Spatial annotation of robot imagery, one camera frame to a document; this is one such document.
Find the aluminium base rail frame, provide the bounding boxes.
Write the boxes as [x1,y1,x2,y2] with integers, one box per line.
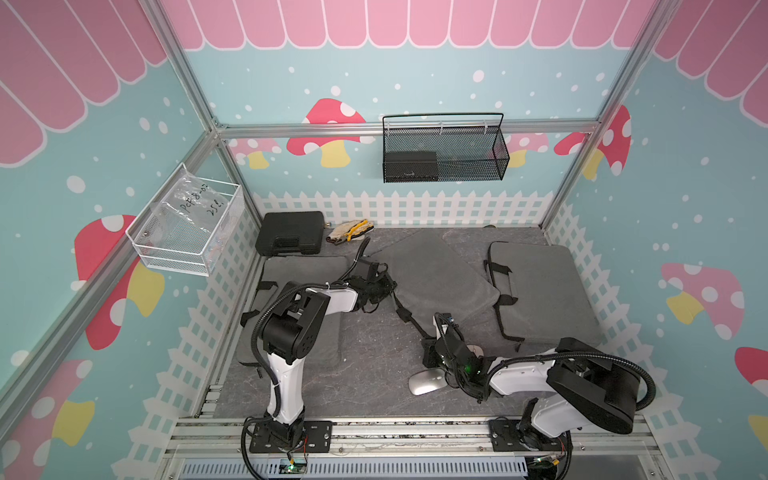
[157,383,679,480]

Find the yellow black pliers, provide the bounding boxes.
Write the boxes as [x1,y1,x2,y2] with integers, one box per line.
[346,219,374,241]

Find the black wire mesh basket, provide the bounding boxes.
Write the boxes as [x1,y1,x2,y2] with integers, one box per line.
[381,112,510,182]

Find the silver computer mouse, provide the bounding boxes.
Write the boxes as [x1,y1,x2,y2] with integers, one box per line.
[408,368,448,396]

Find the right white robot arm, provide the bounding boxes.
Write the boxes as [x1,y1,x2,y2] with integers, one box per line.
[408,313,657,452]

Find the black box in basket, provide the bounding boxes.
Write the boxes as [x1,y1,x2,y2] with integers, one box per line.
[383,151,439,183]

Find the grey laptop bag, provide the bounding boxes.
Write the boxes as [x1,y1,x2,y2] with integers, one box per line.
[484,241,601,346]
[372,230,499,335]
[235,256,348,370]

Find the white wire basket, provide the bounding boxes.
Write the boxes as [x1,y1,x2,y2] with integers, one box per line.
[125,163,246,277]

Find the pink computer mouse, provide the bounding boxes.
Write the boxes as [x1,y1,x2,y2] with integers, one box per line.
[468,345,484,357]

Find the black plastic tool case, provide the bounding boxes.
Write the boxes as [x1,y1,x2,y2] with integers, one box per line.
[255,211,325,257]

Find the clear plastic bag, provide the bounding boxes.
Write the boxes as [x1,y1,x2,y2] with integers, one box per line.
[143,170,235,265]

